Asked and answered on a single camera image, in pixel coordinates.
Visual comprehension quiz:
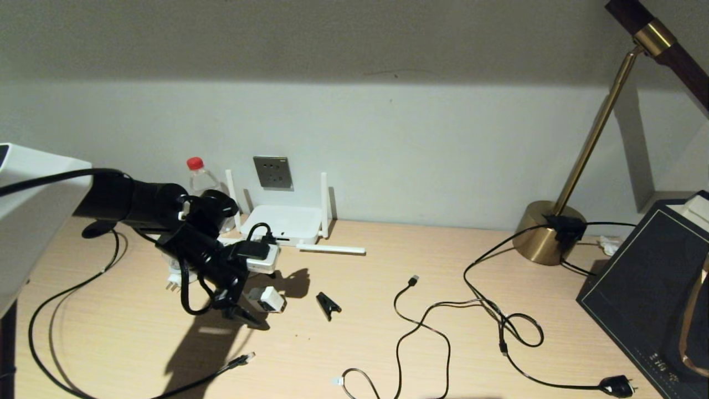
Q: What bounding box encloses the dark gift bag brown handle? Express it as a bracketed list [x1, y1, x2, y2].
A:
[576, 191, 709, 399]

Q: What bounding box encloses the black USB cable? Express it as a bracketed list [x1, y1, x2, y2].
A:
[393, 275, 507, 399]

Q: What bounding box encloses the black ethernet cable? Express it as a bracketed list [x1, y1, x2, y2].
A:
[28, 230, 256, 399]

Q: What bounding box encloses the black lamp power cord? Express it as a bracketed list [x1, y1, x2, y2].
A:
[463, 222, 638, 397]

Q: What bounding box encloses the small black clip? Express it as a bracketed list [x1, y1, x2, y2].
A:
[316, 291, 342, 321]

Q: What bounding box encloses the black cable with white tip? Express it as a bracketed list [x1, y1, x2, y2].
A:
[332, 367, 383, 399]

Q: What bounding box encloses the black round desk grommet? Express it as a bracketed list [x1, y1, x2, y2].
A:
[81, 220, 118, 239]

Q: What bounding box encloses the white power adapter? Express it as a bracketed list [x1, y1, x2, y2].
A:
[249, 286, 288, 314]

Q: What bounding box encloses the grey metal wall socket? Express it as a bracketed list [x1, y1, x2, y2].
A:
[253, 156, 294, 191]

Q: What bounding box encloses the black plastic connector block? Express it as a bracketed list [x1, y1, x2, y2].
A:
[542, 215, 586, 251]

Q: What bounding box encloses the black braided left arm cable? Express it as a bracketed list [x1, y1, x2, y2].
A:
[180, 266, 222, 316]

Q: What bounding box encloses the brass desk lamp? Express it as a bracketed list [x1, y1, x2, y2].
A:
[512, 0, 709, 265]

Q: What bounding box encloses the white box inside bag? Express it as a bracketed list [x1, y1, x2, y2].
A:
[664, 195, 709, 233]

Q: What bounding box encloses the white paper roll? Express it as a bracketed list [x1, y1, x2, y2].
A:
[158, 238, 194, 293]

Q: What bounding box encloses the white router with four antennas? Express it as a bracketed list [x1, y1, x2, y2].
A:
[219, 169, 367, 255]

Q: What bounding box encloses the clear water bottle red cap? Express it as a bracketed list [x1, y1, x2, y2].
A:
[187, 157, 222, 195]

